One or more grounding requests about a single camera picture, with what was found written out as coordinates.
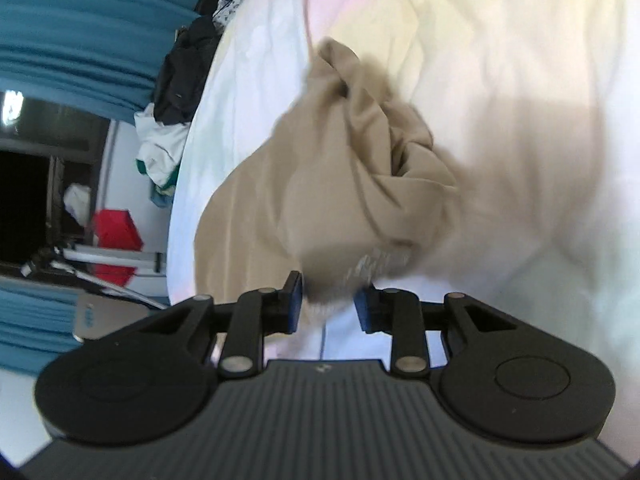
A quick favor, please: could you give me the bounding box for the tan printed t-shirt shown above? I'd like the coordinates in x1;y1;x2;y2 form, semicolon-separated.
192;36;463;321

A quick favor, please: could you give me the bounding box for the pastel tie-dye bedsheet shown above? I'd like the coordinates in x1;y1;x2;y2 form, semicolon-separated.
165;0;640;461

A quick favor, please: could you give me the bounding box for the white patterned cloth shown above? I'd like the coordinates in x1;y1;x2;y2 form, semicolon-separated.
212;0;248;28

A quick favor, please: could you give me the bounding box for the white hung garment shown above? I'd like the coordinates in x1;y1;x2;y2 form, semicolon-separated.
63;183;94;227

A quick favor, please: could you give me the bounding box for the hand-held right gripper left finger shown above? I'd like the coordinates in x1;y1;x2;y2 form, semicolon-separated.
136;270;306;380

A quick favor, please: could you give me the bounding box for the dark window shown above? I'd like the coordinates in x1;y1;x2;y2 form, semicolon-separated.
0;89;110;281

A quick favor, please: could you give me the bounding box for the grey chair back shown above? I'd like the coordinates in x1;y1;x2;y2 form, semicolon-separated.
71;292;152;345

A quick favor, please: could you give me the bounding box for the blue curtain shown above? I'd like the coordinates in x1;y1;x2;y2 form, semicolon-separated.
0;0;213;122
0;277;87;378

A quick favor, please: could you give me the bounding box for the white crumpled garment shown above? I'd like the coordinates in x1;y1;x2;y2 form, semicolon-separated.
134;102;192;187

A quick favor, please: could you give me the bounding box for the green garment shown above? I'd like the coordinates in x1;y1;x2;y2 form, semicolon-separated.
134;157;178;208

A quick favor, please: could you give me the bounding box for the red garment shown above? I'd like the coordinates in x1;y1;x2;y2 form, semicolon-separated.
91;209;145;285

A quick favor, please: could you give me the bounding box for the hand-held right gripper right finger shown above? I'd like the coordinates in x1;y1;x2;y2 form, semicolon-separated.
352;283;520;377

